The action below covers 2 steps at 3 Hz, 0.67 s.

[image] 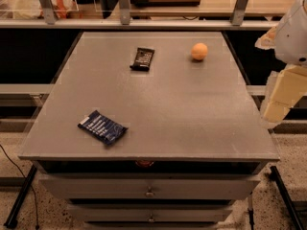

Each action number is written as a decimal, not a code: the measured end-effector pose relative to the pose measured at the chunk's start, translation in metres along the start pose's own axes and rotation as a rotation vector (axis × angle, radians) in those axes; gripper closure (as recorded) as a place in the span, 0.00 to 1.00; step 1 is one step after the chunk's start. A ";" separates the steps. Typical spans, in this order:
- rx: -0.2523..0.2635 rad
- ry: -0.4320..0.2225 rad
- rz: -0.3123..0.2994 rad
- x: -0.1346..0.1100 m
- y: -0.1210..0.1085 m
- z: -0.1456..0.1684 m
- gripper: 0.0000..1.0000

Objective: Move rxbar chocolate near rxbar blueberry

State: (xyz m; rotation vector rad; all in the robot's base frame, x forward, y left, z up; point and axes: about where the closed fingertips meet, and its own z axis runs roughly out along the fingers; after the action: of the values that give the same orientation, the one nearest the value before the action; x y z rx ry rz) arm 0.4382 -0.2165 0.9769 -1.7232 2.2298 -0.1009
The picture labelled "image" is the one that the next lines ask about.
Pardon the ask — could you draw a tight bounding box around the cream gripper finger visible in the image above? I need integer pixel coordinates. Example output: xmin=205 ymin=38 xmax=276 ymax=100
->
xmin=261 ymin=64 xmax=307 ymax=124
xmin=254 ymin=27 xmax=276 ymax=50

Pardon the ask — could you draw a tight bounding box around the black chocolate rxbar wrapper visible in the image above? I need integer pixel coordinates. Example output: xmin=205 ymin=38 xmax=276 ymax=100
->
xmin=130 ymin=48 xmax=154 ymax=72

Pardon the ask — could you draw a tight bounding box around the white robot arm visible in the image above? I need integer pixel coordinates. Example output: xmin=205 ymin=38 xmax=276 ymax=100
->
xmin=255 ymin=0 xmax=307 ymax=127

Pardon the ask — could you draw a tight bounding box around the blue blueberry rxbar wrapper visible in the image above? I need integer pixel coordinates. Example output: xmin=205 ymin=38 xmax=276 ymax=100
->
xmin=78 ymin=110 xmax=128 ymax=146

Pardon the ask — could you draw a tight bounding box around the orange fruit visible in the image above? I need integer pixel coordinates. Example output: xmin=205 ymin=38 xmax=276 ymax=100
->
xmin=191 ymin=43 xmax=208 ymax=60

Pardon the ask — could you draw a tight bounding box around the grey drawer cabinet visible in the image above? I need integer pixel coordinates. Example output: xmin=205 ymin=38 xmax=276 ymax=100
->
xmin=21 ymin=32 xmax=279 ymax=230

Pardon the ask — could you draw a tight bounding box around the red item inside cabinet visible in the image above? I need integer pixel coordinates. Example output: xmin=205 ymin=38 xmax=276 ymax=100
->
xmin=135 ymin=160 xmax=154 ymax=168

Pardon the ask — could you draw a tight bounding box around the upper drawer with knob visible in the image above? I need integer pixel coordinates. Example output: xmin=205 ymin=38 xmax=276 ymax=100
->
xmin=39 ymin=175 xmax=260 ymax=200

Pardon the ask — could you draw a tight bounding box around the drawer with knob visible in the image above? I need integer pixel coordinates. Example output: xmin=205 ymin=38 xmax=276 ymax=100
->
xmin=67 ymin=205 xmax=232 ymax=223
xmin=39 ymin=175 xmax=260 ymax=200

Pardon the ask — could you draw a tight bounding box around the lower drawer with knob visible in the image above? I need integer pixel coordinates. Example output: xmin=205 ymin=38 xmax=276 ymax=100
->
xmin=67 ymin=205 xmax=232 ymax=223

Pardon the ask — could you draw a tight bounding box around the white orange plastic bag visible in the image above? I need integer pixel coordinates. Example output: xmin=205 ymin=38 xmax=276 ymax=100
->
xmin=12 ymin=0 xmax=76 ymax=19

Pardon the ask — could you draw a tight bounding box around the clear acrylic box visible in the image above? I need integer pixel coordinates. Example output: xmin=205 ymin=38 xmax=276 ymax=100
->
xmin=0 ymin=0 xmax=117 ymax=20

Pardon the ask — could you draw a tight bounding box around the right metal shelf bracket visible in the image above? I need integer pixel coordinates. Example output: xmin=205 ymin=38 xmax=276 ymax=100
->
xmin=230 ymin=0 xmax=248 ymax=26

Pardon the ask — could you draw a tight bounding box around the metal shelf bracket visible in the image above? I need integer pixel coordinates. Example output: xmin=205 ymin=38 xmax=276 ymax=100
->
xmin=118 ymin=0 xmax=130 ymax=25
xmin=230 ymin=0 xmax=248 ymax=26
xmin=39 ymin=0 xmax=58 ymax=25

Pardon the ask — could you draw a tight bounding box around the black right floor rail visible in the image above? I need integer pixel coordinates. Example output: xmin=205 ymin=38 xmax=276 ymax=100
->
xmin=270 ymin=166 xmax=307 ymax=230

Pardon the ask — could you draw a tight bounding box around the black floor rail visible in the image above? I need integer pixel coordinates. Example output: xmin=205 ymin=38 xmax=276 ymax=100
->
xmin=1 ymin=166 xmax=37 ymax=229
xmin=270 ymin=166 xmax=307 ymax=230

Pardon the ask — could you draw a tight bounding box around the middle metal shelf bracket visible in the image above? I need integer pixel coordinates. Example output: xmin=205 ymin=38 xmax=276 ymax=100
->
xmin=118 ymin=0 xmax=130 ymax=25

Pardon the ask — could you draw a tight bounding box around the left metal shelf bracket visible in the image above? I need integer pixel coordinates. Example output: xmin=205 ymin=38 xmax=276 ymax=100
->
xmin=39 ymin=0 xmax=58 ymax=25

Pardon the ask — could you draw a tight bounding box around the black floor cable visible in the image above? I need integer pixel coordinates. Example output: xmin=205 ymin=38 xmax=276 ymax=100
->
xmin=0 ymin=143 xmax=41 ymax=230

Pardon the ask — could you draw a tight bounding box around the black left floor rail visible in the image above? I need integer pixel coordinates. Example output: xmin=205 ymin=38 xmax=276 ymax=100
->
xmin=1 ymin=166 xmax=37 ymax=229

